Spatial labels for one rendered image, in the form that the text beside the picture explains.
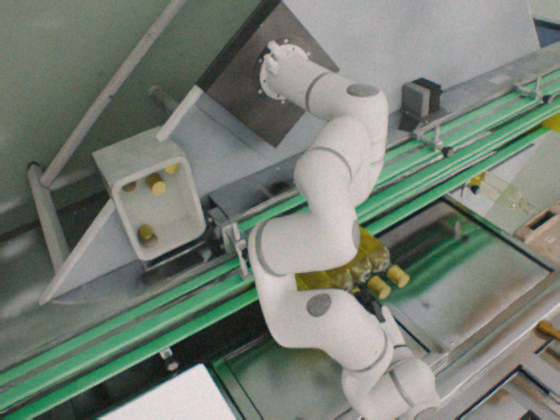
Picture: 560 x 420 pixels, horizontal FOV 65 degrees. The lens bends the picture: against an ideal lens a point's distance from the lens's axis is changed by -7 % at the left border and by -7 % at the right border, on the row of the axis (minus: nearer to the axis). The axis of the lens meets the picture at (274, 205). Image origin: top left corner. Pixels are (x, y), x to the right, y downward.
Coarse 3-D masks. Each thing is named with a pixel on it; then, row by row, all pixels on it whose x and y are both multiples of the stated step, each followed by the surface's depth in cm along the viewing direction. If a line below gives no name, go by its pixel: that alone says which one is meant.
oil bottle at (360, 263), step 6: (360, 252) 112; (354, 258) 110; (360, 258) 110; (366, 258) 110; (348, 264) 110; (354, 264) 109; (360, 264) 109; (366, 264) 109; (354, 270) 108; (360, 270) 108; (366, 270) 109; (354, 276) 109; (360, 276) 109
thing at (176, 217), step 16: (176, 160) 96; (128, 176) 93; (144, 176) 94; (176, 176) 107; (192, 176) 101; (112, 192) 92; (144, 192) 104; (176, 192) 109; (192, 192) 103; (128, 208) 104; (144, 208) 106; (160, 208) 109; (176, 208) 111; (192, 208) 108; (128, 224) 98; (160, 224) 111; (176, 224) 112; (192, 224) 111; (160, 240) 108; (176, 240) 108; (144, 256) 104
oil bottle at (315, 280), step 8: (304, 272) 109; (312, 272) 109; (320, 272) 109; (304, 280) 107; (312, 280) 107; (320, 280) 107; (328, 280) 107; (312, 288) 105; (320, 288) 105; (328, 288) 105
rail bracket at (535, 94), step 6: (540, 78) 134; (516, 84) 142; (516, 90) 142; (522, 90) 141; (528, 90) 139; (534, 90) 137; (540, 90) 137; (534, 96) 137; (540, 96) 136; (546, 96) 134; (552, 96) 134; (546, 102) 135
